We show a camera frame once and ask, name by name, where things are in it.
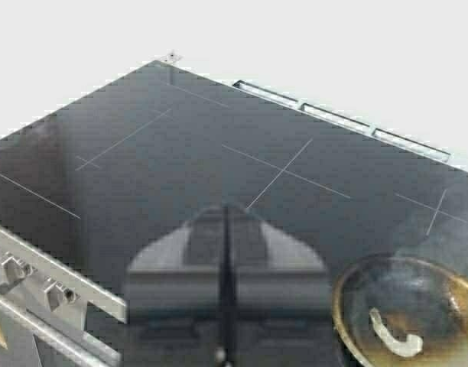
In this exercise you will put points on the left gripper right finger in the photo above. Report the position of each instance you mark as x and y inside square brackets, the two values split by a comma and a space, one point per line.
[277, 294]

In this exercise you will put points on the middle chrome stove knob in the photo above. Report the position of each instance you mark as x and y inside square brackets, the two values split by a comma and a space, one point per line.
[15, 269]

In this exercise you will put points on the stainless steel induction stove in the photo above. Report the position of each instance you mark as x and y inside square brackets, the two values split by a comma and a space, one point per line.
[84, 189]

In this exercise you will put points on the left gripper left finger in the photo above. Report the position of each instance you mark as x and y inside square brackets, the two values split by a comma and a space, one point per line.
[172, 293]

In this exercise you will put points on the small black frying pan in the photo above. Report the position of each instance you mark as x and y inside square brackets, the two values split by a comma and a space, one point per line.
[400, 311]

